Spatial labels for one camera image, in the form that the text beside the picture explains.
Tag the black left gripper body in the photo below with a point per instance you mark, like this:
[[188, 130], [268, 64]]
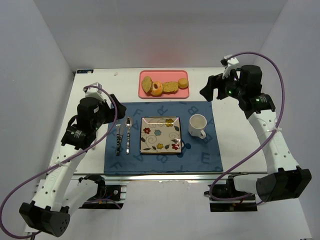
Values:
[[115, 108]]

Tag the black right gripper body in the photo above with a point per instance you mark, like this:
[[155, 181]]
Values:
[[215, 86]]

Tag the round golden bun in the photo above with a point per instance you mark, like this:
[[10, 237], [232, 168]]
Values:
[[183, 83]]

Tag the orange sugared donut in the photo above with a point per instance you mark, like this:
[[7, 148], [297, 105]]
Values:
[[156, 89]]

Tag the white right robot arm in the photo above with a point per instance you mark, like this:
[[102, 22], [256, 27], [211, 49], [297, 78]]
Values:
[[285, 179]]

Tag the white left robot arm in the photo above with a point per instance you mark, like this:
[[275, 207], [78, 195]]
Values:
[[51, 208]]

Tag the white ceramic mug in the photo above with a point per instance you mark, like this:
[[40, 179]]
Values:
[[197, 125]]

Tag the blue letter placemat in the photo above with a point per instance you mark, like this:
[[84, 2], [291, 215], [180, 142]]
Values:
[[197, 156]]

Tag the square floral ceramic plate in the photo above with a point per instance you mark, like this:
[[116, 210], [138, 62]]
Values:
[[160, 135]]

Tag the pink plastic tray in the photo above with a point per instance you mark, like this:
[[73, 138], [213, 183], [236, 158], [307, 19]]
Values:
[[164, 76]]

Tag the spoon with patterned handle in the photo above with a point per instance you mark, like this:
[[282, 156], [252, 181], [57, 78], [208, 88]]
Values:
[[129, 123]]

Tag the knife with patterned handle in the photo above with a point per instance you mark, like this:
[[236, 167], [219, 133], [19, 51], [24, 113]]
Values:
[[122, 128]]

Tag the fork with patterned handle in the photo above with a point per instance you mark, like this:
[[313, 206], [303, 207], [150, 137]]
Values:
[[118, 126]]

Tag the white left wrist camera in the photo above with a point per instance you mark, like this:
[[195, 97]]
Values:
[[92, 92]]

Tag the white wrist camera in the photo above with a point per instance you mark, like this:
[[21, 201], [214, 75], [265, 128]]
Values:
[[92, 92], [229, 63]]

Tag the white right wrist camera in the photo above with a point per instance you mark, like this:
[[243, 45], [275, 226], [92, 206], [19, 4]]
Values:
[[229, 63]]

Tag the aluminium table edge rail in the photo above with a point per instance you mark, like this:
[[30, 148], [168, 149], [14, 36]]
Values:
[[164, 177]]

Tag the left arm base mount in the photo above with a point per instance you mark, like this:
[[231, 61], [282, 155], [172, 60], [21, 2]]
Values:
[[108, 196]]

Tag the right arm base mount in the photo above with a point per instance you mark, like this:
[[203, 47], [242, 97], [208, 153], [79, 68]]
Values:
[[227, 191]]

